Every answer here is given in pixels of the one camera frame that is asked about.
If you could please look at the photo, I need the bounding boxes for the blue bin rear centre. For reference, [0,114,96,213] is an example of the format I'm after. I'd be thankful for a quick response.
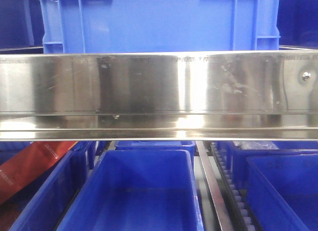
[115,141,196,165]

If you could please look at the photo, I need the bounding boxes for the blue bin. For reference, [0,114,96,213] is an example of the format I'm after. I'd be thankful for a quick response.
[225,141,318,189]
[115,141,196,165]

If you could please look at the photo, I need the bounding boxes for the blue bin centre lower shelf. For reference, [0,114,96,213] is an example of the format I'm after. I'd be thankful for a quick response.
[57,150,204,231]

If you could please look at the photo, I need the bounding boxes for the blue bin shelf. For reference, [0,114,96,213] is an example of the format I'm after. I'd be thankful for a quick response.
[57,150,204,231]
[246,154,318,231]
[0,141,95,231]

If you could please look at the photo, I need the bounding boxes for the blue bin rear right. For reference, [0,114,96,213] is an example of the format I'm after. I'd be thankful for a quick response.
[225,141,318,189]

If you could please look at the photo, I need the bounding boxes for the large blue crate upper shelf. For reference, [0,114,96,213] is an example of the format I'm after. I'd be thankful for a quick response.
[40,0,280,53]

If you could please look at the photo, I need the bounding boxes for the red packet in bin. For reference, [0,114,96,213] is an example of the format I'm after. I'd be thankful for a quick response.
[0,141,77,204]

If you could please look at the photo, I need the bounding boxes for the blue bin right lower shelf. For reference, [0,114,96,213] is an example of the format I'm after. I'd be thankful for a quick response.
[246,154,318,231]

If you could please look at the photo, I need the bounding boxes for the blue bin left lower shelf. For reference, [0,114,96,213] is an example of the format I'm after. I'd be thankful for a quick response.
[0,141,95,231]

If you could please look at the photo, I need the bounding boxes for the white roller track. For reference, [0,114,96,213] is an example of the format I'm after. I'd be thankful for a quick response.
[210,141,261,231]

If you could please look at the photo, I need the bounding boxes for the dark blue crate upper left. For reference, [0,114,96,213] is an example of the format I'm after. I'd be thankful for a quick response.
[0,0,44,49]

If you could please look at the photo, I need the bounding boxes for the dark blue crate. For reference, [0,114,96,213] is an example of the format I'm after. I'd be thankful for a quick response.
[277,0,318,49]
[0,0,44,49]

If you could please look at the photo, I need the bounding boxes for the dark blue crate upper right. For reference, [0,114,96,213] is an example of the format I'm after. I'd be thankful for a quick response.
[277,0,318,49]

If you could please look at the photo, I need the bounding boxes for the stainless steel shelf rail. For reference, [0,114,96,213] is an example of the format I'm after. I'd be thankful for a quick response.
[0,50,318,141]

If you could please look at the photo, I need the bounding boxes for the steel divider rail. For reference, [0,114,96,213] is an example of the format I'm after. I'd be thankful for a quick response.
[196,141,234,231]

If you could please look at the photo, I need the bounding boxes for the shelf rail screw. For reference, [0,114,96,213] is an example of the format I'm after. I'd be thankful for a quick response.
[302,71,311,81]

